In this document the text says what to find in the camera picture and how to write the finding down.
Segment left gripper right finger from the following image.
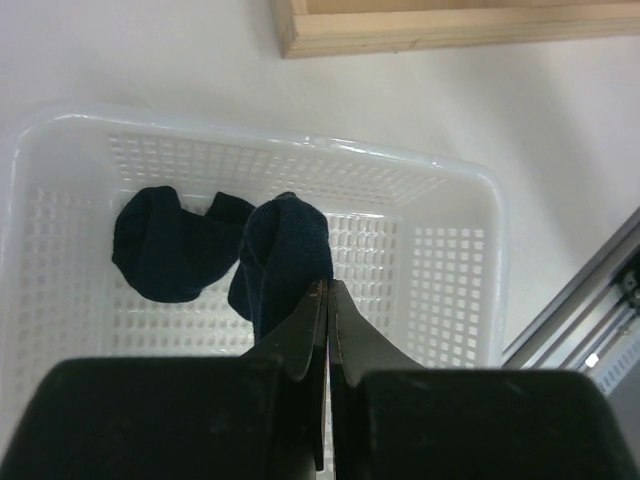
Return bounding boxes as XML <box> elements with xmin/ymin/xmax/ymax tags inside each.
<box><xmin>327</xmin><ymin>281</ymin><xmax>639</xmax><ymax>479</ymax></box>

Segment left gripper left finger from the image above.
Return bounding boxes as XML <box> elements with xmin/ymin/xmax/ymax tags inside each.
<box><xmin>1</xmin><ymin>281</ymin><xmax>328</xmax><ymax>479</ymax></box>

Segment navy blue sock pair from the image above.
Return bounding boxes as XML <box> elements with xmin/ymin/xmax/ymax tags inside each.
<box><xmin>228</xmin><ymin>192</ymin><xmax>334</xmax><ymax>342</ymax></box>

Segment clear plastic bin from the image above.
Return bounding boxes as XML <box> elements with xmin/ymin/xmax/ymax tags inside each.
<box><xmin>1</xmin><ymin>105</ymin><xmax>506</xmax><ymax>436</ymax></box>

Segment grey slotted cable duct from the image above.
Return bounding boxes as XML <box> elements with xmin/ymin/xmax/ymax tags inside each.
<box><xmin>592</xmin><ymin>337</ymin><xmax>639</xmax><ymax>396</ymax></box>

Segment aluminium rail beam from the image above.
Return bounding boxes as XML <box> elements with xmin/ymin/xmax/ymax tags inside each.
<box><xmin>502</xmin><ymin>212</ymin><xmax>639</xmax><ymax>369</ymax></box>

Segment wooden drying rack frame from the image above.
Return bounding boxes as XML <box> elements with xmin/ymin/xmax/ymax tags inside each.
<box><xmin>271</xmin><ymin>0</ymin><xmax>639</xmax><ymax>59</ymax></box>

